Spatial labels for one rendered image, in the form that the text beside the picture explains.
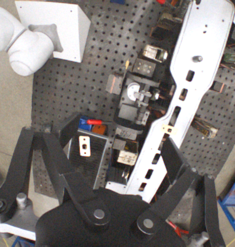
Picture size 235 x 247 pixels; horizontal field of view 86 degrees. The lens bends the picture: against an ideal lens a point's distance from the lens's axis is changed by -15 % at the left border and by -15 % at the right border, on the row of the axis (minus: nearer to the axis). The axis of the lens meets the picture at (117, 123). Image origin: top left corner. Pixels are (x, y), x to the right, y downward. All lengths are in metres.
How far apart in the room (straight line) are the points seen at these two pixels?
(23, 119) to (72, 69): 1.38
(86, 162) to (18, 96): 1.70
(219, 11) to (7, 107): 2.36
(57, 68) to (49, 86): 0.15
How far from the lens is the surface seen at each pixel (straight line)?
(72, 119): 0.18
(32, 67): 0.78
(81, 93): 1.00
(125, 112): 0.51
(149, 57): 0.58
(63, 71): 1.03
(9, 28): 0.79
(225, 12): 0.83
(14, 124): 2.36
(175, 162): 0.18
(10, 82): 2.23
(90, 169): 0.63
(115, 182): 0.73
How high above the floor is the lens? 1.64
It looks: 70 degrees down
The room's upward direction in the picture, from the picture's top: 169 degrees counter-clockwise
